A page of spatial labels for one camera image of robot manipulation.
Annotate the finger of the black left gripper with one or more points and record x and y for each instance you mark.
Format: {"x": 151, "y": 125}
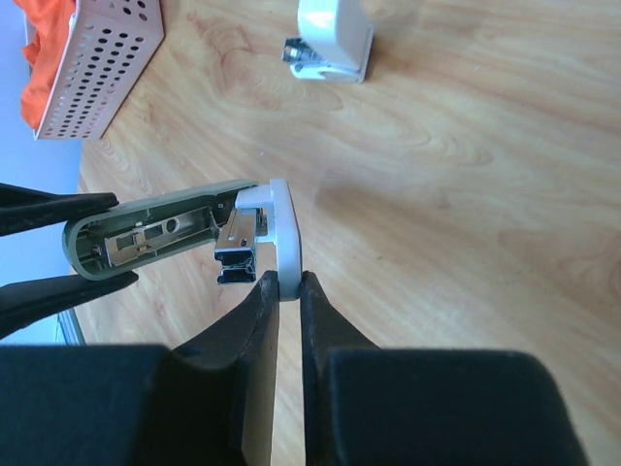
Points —
{"x": 24, "y": 209}
{"x": 28, "y": 302}

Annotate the grey white stapler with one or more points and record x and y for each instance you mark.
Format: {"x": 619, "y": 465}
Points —
{"x": 234, "y": 216}

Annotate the orange cloth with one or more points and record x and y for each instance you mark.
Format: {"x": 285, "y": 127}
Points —
{"x": 51, "y": 22}

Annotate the pink plastic basket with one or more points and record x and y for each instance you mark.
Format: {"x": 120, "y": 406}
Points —
{"x": 109, "y": 45}

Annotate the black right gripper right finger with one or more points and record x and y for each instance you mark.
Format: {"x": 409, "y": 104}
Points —
{"x": 365, "y": 405}

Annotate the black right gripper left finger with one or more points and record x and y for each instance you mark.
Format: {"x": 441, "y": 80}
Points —
{"x": 206, "y": 402}

